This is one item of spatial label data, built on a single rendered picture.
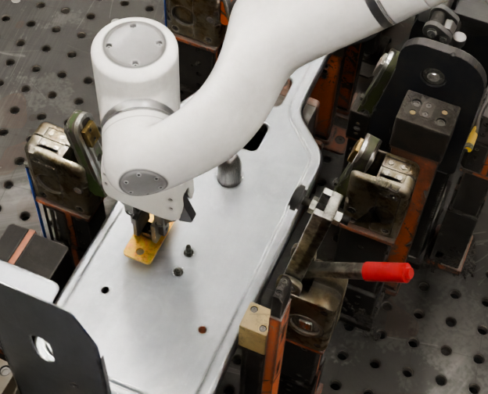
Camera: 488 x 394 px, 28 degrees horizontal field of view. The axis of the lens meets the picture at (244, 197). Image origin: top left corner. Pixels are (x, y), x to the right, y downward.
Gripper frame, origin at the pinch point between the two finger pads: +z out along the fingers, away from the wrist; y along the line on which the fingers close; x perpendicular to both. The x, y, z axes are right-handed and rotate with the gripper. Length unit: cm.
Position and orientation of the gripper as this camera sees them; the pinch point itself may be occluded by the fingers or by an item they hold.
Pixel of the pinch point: (149, 221)
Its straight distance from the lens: 120.3
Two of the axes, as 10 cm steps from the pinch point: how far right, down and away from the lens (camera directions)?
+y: -9.2, -3.5, 2.0
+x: -4.0, 7.6, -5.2
